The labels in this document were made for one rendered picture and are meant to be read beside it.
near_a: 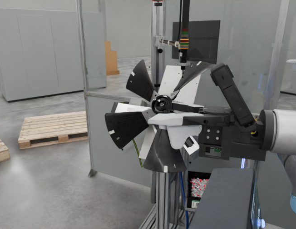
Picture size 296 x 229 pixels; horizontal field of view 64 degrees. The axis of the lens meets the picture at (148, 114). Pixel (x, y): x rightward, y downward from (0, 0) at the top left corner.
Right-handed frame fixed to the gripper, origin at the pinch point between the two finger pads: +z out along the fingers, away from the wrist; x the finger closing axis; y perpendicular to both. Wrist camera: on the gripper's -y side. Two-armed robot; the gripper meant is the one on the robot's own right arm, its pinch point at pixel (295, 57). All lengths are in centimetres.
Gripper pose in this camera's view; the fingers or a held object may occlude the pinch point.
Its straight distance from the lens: 159.0
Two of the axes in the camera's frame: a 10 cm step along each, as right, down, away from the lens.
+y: 1.3, 9.2, 3.8
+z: -3.9, -3.0, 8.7
